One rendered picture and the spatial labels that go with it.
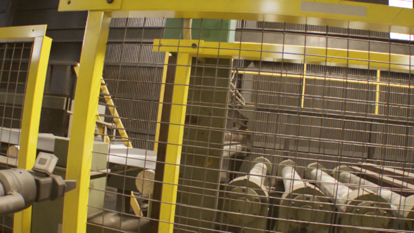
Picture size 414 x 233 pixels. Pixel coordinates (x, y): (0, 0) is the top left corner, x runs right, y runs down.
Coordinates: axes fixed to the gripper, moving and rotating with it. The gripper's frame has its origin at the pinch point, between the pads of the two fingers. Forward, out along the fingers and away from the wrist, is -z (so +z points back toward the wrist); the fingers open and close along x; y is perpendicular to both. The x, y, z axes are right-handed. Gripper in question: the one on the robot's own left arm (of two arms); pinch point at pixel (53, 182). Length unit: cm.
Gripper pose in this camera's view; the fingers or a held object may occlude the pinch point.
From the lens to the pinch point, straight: 79.2
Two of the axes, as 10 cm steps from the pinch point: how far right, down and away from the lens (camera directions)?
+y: 1.1, -9.9, 0.6
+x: 9.8, 1.0, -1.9
